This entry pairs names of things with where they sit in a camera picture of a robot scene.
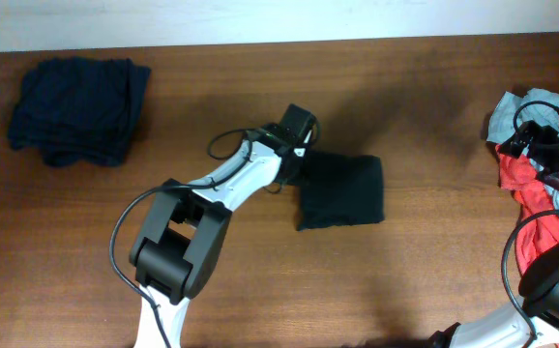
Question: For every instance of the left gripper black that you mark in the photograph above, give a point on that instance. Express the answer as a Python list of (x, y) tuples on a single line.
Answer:
[(294, 178)]

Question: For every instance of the black Nike t-shirt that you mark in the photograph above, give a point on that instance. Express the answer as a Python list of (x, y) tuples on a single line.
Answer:
[(338, 190)]

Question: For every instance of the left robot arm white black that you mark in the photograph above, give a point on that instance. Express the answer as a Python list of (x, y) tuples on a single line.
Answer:
[(179, 243)]

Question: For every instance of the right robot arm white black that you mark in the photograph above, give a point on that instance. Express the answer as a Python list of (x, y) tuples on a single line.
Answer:
[(531, 317)]

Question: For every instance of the light grey-blue shirt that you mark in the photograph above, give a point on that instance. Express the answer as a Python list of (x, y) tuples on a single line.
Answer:
[(538, 105)]

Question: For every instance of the red mesh shirt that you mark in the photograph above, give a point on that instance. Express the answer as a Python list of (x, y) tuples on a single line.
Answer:
[(541, 234)]

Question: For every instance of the folded navy blue garment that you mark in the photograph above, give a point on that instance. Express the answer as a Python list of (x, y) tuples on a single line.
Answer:
[(73, 109)]

